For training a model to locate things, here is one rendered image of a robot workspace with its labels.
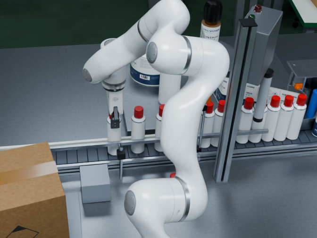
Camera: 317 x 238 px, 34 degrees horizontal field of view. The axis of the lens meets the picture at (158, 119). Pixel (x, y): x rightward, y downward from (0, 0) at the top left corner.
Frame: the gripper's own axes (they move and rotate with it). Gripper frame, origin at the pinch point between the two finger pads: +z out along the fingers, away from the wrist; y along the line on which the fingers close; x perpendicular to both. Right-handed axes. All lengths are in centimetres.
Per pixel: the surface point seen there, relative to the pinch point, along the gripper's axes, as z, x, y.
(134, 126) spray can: 2.7, -7.1, -1.9
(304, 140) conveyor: 16, -76, -3
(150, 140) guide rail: 8.2, -13.0, -4.2
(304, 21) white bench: 25, -121, 103
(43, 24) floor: 106, 32, 252
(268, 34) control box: -43, -44, -18
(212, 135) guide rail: 8.2, -36.4, -4.2
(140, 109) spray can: -4.1, -9.5, -0.8
